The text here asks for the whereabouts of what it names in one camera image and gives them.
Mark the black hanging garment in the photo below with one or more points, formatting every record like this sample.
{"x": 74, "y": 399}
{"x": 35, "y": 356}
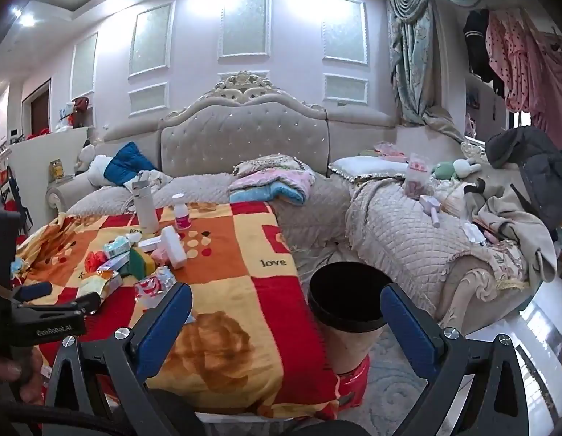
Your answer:
{"x": 478, "y": 41}

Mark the small pink box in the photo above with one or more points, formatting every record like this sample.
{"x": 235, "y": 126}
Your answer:
{"x": 159, "y": 255}

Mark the beige trash bin black liner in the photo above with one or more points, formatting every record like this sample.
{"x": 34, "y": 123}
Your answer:
{"x": 344, "y": 299}

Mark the clear plastic bag red print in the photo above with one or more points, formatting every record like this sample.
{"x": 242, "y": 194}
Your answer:
{"x": 418, "y": 177}

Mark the brown door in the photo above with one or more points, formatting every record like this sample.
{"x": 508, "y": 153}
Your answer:
{"x": 38, "y": 109}

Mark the flat white box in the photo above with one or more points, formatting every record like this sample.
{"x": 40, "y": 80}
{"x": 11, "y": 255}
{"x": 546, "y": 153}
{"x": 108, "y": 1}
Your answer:
{"x": 149, "y": 243}

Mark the green plush toy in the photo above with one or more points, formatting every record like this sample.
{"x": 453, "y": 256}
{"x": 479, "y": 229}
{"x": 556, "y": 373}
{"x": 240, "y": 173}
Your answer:
{"x": 443, "y": 171}

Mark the cream patterned folded quilt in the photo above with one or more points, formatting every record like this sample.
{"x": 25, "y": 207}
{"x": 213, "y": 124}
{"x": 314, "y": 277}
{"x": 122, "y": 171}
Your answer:
{"x": 267, "y": 163}

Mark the ceiling spotlight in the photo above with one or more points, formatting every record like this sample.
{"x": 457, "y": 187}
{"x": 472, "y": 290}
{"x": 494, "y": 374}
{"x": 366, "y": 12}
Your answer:
{"x": 27, "y": 19}

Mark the white tube box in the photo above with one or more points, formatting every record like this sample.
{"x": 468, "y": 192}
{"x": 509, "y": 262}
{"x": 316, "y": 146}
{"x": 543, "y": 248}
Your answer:
{"x": 112, "y": 264}

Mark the white pillow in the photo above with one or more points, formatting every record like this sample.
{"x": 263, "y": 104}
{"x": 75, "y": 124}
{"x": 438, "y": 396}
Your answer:
{"x": 365, "y": 166}

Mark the white thermos bottle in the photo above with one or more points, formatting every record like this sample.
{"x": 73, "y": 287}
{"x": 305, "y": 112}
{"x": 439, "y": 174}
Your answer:
{"x": 145, "y": 209}

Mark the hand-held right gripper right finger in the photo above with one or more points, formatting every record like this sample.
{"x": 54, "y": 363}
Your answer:
{"x": 406, "y": 327}

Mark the dark grey jacket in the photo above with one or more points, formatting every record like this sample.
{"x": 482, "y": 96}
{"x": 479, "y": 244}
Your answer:
{"x": 530, "y": 168}

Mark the beige straw hand fan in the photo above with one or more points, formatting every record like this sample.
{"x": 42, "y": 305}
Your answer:
{"x": 453, "y": 203}

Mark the blue jacket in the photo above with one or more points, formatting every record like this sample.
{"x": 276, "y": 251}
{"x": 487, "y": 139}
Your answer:
{"x": 126, "y": 161}

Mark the yellow snack packet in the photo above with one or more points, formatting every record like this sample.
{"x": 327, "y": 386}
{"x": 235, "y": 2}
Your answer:
{"x": 99, "y": 284}

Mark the white lace cloth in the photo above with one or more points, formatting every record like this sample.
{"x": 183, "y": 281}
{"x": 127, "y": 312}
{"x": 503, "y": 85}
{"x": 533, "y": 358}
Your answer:
{"x": 472, "y": 232}

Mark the red plastic stool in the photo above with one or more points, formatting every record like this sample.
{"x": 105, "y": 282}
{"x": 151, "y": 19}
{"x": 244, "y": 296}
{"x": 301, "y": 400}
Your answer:
{"x": 353, "y": 390}

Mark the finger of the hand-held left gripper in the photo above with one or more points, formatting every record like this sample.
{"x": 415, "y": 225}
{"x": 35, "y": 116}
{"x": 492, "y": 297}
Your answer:
{"x": 33, "y": 291}
{"x": 89, "y": 303}

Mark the beige carved sofa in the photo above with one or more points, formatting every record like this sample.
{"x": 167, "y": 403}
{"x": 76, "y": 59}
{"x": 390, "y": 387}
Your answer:
{"x": 471, "y": 281}

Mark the red orange printed blanket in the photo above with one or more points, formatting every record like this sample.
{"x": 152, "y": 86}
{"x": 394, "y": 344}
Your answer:
{"x": 244, "y": 290}

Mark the glass jar yellow contents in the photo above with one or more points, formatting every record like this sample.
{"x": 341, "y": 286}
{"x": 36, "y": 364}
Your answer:
{"x": 56, "y": 169}

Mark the green yellow sponge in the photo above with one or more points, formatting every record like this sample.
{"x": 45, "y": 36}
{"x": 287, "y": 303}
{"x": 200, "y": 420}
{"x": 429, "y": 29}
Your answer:
{"x": 142, "y": 264}

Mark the beige tufted sofa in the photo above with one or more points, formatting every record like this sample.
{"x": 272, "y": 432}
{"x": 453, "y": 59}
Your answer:
{"x": 244, "y": 141}

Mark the white bottle pink label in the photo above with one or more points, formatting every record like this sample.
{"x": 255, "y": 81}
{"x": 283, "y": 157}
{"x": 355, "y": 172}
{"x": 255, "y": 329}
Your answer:
{"x": 182, "y": 218}

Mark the clear wrapper red print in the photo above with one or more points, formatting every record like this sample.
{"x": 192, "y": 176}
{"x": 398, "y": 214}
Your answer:
{"x": 151, "y": 286}

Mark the quilted beige sofa cover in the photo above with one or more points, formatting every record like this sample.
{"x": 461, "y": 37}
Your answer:
{"x": 308, "y": 209}
{"x": 399, "y": 231}

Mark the pink patterned packet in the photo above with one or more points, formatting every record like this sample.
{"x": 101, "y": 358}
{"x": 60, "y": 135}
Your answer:
{"x": 390, "y": 151}

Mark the white rectangular box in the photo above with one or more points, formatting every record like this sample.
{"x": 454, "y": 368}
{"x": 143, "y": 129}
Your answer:
{"x": 174, "y": 250}

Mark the pink blue folded blanket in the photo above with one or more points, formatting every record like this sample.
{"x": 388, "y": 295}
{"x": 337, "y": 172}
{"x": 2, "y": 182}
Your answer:
{"x": 272, "y": 188}

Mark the white garment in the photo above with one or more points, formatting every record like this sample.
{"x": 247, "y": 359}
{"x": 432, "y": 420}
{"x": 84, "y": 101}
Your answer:
{"x": 151, "y": 178}

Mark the pale green patterned curtain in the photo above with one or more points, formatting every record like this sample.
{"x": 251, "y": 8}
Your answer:
{"x": 410, "y": 63}

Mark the beige coat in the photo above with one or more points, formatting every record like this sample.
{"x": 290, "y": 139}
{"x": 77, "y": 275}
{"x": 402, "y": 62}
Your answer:
{"x": 512, "y": 225}

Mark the blue face mask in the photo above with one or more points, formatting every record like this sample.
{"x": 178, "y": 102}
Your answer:
{"x": 18, "y": 266}

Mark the person's left hand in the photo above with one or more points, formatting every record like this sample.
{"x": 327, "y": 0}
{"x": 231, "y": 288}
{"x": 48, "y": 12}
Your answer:
{"x": 11, "y": 374}

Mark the white cabinet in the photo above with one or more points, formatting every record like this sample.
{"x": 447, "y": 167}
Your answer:
{"x": 40, "y": 150}

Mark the pink dotted hanging garment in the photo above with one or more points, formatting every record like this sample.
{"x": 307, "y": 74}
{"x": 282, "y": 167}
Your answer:
{"x": 521, "y": 68}

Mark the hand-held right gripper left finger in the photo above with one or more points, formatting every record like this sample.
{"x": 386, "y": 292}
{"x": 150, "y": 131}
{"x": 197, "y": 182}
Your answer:
{"x": 165, "y": 327}

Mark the teal tissue packet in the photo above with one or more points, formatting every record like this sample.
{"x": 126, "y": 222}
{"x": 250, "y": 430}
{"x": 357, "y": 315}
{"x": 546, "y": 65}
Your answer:
{"x": 116, "y": 246}

